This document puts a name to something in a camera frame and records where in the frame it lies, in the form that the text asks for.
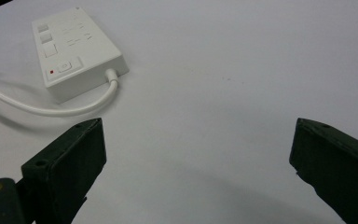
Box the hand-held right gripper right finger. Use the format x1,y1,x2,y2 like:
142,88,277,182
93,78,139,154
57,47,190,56
288,117,358,224

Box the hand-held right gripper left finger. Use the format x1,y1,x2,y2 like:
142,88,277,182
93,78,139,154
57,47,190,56
21,117,107,224

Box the white power strip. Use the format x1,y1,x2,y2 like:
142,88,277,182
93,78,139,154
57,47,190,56
31,7,131,105

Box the white power cable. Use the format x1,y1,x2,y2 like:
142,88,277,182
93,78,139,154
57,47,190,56
0,68,120,118

